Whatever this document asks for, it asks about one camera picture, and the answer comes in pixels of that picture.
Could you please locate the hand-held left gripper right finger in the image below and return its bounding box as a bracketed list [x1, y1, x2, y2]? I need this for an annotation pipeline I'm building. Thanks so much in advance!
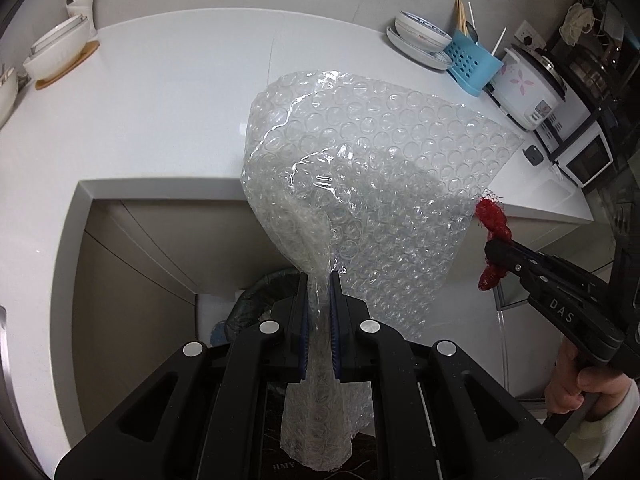
[329, 270, 583, 480]

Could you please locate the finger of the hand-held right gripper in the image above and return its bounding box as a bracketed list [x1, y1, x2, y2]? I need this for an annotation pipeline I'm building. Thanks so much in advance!
[492, 239, 566, 271]
[484, 252, 538, 306]

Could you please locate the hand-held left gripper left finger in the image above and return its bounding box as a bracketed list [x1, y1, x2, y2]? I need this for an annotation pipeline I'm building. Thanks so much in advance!
[54, 272, 307, 480]

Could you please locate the red mesh net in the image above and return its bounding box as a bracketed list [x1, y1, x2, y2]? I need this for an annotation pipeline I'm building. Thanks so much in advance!
[474, 197, 513, 292]

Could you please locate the black trash bin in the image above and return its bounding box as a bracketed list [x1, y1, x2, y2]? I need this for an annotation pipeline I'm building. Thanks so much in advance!
[225, 269, 301, 347]

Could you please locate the bubble wrap sheet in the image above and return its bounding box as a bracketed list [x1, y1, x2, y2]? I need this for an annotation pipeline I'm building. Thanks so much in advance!
[240, 67, 525, 472]

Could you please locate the person's right forearm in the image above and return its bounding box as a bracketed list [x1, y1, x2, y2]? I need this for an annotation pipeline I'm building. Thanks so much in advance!
[565, 377, 640, 480]

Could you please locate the person's right hand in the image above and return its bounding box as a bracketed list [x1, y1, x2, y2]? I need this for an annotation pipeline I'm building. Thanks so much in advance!
[545, 337, 627, 421]

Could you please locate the white microwave oven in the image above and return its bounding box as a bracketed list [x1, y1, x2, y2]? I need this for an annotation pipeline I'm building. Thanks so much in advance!
[532, 110, 615, 187]

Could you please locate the grey base cabinet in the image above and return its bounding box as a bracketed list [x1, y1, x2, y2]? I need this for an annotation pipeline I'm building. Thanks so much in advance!
[72, 195, 596, 401]

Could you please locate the white floral rice cooker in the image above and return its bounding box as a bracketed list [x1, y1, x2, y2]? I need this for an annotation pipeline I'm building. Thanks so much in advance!
[492, 45, 568, 132]

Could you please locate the black kitchen rack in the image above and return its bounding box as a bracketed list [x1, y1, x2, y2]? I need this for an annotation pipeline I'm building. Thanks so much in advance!
[545, 0, 640, 201]

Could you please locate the blue utensil holder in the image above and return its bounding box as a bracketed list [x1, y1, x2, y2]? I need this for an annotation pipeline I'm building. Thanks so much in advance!
[444, 30, 503, 97]

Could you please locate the blue striped plate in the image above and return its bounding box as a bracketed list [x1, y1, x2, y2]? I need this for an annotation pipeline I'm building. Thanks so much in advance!
[386, 29, 453, 71]
[387, 26, 451, 65]

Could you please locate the beige mesh cloth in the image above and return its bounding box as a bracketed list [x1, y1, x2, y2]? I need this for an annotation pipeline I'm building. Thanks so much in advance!
[560, 2, 598, 43]

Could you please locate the white bowl red line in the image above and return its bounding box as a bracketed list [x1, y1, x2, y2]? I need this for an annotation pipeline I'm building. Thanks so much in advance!
[395, 15, 449, 55]

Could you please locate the blue floral bowl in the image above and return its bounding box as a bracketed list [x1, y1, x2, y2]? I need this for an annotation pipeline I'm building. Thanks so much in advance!
[397, 10, 448, 41]

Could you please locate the round wooden trivet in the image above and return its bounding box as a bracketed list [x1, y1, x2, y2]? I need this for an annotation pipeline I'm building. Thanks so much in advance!
[35, 40, 101, 91]

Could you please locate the white bowl dark rim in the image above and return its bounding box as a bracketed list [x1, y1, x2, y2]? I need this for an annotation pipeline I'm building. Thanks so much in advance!
[31, 14, 87, 53]
[27, 16, 91, 61]

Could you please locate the white ceramic bowl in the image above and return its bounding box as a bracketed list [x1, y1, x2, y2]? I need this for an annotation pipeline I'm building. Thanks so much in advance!
[0, 67, 23, 128]

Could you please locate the tall white paper cup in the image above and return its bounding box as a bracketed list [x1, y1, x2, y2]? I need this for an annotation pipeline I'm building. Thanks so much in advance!
[66, 0, 98, 41]

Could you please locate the white wall socket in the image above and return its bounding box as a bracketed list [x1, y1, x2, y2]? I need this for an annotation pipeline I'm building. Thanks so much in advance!
[514, 21, 541, 51]

